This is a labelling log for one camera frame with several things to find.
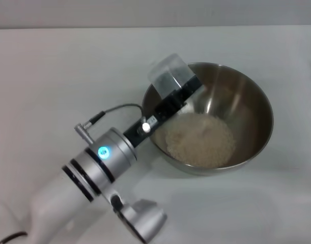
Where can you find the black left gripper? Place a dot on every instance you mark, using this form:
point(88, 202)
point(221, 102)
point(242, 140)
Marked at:
point(147, 119)

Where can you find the clear plastic measuring cup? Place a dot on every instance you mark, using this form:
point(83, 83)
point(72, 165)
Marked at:
point(170, 67)

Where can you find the white rice grains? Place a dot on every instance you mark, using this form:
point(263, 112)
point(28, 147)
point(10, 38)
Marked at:
point(201, 139)

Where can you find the stainless steel mixing bowl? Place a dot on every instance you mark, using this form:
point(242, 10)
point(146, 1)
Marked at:
point(241, 101)

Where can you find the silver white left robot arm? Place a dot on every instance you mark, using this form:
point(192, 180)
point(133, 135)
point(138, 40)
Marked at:
point(94, 167)

